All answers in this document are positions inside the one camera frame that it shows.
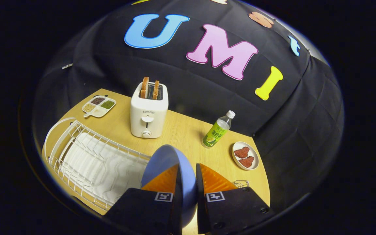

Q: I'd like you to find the red meat piece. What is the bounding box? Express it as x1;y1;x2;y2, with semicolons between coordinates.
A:
234;147;250;159
239;156;255;168

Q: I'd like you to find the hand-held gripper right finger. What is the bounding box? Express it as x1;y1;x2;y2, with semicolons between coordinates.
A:
195;163;274;235

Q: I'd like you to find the green label drink bottle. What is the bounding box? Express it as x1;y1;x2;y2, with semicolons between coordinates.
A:
202;110;236;149

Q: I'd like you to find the white toaster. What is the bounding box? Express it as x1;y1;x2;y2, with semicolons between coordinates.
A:
130;82;169;139

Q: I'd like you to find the black backdrop cloth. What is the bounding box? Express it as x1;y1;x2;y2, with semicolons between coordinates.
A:
33;0;344;212

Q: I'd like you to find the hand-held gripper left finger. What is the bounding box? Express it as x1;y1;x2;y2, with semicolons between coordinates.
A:
104;164;183;235

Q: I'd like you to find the blue plate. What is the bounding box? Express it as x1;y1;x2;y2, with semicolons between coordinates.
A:
141;145;198;228

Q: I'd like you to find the white wire dish rack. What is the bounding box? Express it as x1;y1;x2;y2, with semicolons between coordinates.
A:
42;117;152;211

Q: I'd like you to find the white plate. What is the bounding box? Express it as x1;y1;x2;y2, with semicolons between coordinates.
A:
232;141;260;171

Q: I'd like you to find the white divided grain tray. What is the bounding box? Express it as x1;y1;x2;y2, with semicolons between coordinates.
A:
82;95;117;118

